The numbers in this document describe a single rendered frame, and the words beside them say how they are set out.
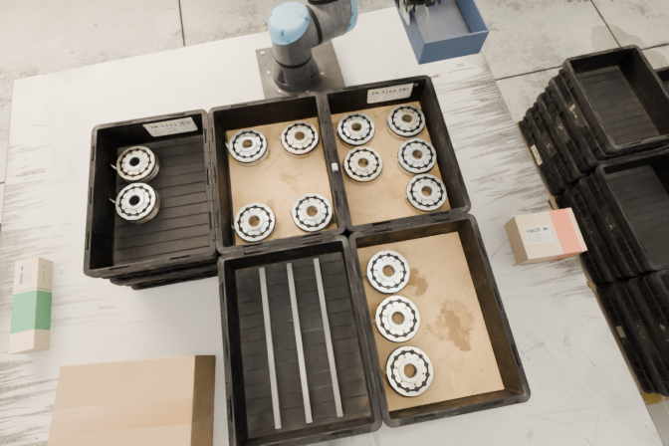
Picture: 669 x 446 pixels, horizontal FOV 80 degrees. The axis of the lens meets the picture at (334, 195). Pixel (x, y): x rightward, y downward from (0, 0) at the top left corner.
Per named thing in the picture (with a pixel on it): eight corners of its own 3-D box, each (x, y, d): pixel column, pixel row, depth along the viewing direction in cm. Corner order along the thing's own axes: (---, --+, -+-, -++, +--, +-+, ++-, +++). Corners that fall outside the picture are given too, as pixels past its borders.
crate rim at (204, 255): (97, 129, 106) (91, 124, 104) (209, 112, 108) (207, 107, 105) (88, 280, 92) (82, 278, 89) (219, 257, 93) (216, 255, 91)
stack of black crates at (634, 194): (552, 198, 178) (596, 164, 146) (614, 183, 180) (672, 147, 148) (592, 288, 163) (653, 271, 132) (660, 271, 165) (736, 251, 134)
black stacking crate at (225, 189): (220, 131, 116) (208, 109, 106) (322, 115, 118) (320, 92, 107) (231, 265, 102) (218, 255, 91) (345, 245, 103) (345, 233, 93)
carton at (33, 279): (49, 348, 106) (33, 348, 100) (26, 353, 105) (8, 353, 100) (53, 261, 114) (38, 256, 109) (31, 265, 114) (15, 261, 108)
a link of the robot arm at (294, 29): (266, 45, 123) (258, 8, 111) (304, 29, 126) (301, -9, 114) (284, 72, 119) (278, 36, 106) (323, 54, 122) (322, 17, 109)
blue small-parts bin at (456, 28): (393, 2, 100) (397, -23, 93) (451, -9, 101) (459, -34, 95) (418, 65, 93) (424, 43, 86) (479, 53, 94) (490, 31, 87)
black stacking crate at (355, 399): (231, 266, 102) (218, 256, 91) (345, 247, 103) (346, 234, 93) (244, 445, 87) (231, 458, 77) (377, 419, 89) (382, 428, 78)
